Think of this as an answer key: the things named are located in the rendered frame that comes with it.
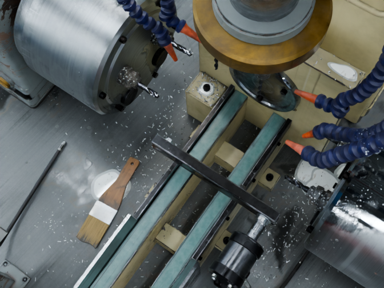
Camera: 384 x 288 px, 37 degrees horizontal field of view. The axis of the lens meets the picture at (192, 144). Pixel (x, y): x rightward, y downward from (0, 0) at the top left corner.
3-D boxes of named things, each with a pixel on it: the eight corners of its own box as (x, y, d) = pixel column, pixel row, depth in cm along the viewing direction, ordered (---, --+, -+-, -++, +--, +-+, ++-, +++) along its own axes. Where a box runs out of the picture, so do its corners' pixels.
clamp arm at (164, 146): (281, 214, 97) (160, 136, 103) (283, 210, 95) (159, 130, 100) (270, 231, 96) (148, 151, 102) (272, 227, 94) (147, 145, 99)
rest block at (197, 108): (201, 93, 128) (200, 67, 117) (227, 108, 127) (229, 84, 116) (186, 113, 127) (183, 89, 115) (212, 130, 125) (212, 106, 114)
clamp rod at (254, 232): (260, 214, 97) (260, 211, 95) (270, 220, 97) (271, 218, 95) (234, 252, 95) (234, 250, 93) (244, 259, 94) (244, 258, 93)
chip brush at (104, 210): (125, 154, 124) (124, 153, 123) (146, 164, 123) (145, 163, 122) (75, 238, 117) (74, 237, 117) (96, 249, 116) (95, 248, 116)
